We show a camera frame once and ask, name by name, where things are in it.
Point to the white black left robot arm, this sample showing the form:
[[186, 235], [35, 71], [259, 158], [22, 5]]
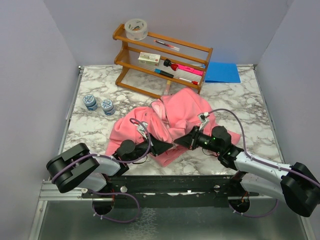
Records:
[[72, 167]]

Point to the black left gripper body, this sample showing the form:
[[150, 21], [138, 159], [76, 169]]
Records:
[[148, 147]]

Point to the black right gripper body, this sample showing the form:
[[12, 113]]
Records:
[[201, 139]]

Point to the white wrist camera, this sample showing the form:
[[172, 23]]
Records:
[[142, 129], [203, 117]]

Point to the black metal base rail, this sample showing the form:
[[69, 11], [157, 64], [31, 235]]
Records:
[[169, 191]]

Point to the blue folder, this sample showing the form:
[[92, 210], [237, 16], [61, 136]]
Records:
[[218, 72]]

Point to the pink zip jacket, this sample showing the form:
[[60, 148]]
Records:
[[168, 118]]

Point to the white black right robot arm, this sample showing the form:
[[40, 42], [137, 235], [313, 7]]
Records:
[[293, 184]]

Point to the white red pen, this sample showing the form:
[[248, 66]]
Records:
[[188, 80]]

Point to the yellow pink glue stick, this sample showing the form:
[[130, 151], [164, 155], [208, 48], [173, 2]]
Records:
[[167, 88]]

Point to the clear tape roll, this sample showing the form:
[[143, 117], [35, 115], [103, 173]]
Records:
[[136, 29]]

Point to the white staples box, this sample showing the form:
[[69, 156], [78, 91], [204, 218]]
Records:
[[149, 58]]

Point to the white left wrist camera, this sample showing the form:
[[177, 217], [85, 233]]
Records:
[[142, 129]]

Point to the blue white paint jar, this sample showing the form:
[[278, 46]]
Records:
[[108, 107], [90, 102]]

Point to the wooden three-tier shelf rack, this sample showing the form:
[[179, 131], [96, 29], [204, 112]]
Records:
[[142, 78]]

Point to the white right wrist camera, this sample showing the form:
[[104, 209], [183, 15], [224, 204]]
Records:
[[203, 117]]

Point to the red clear pen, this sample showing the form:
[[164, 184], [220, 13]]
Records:
[[167, 45]]

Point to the blue black marker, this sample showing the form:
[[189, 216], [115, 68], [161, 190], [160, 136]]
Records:
[[163, 73]]

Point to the pink highlighter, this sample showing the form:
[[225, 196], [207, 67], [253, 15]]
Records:
[[190, 70]]

